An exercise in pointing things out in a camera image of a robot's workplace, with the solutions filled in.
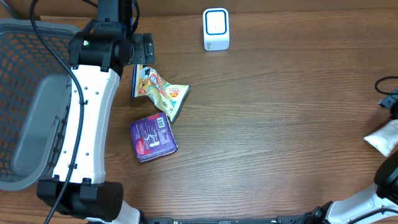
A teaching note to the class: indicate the white tube with gold cap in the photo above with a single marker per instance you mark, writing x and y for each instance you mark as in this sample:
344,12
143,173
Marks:
385,138

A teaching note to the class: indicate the white barcode scanner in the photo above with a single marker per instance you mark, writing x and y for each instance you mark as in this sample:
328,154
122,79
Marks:
216,35

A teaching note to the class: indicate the grey plastic shopping basket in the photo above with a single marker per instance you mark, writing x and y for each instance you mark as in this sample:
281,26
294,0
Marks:
35,98

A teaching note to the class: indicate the black rail at table edge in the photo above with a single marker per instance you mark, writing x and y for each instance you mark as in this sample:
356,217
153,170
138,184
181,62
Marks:
168,220

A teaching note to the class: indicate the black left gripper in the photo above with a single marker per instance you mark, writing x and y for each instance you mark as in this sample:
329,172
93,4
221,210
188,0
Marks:
144,48

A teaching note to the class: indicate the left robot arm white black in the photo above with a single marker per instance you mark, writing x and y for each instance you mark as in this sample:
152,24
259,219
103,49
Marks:
97,55

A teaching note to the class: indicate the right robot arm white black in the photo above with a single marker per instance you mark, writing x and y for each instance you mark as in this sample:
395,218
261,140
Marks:
378,201

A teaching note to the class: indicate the yellow snack bag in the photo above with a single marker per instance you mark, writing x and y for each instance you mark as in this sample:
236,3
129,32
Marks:
167,97

